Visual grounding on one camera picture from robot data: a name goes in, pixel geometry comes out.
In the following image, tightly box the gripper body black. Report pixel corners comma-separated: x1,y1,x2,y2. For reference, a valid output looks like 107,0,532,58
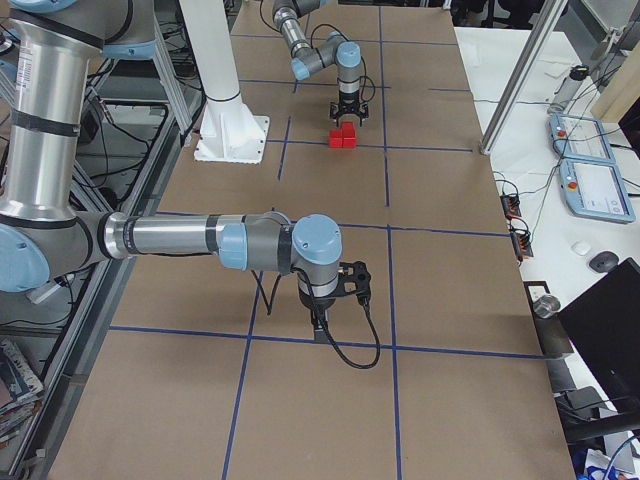
338,93,362,116
298,292,336,315

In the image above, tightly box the grey bottle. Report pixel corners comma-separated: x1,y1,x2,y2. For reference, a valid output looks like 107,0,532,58
547,64,590,114

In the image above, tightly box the teach pendant upper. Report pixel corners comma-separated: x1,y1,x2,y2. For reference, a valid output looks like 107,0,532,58
549,113,615,163

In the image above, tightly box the teach pendant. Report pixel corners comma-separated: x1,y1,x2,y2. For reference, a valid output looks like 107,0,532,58
549,113,615,163
559,158,636,224

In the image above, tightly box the metal cup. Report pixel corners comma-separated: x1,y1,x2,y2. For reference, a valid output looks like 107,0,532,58
532,294,561,319

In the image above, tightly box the teach pendant lower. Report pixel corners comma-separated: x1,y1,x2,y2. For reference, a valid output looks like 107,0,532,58
559,158,636,224

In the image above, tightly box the black monitor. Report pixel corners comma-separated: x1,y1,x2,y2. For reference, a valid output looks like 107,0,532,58
559,258,639,413

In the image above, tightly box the black computer mouse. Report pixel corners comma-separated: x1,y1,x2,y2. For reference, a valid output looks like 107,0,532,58
588,251,619,273

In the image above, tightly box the stack of cloths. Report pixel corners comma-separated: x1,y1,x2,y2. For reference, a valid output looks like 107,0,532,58
1,338,44,448

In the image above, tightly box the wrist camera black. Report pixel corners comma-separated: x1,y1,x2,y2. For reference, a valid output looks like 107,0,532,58
333,261,371,307

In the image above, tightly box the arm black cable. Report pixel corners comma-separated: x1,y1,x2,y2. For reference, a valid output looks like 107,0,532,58
292,269,381,371

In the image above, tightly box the white pedestal column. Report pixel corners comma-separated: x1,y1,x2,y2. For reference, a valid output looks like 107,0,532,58
181,1,270,164

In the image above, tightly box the aluminium frame post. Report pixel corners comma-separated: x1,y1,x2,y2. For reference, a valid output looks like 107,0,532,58
480,0,568,155

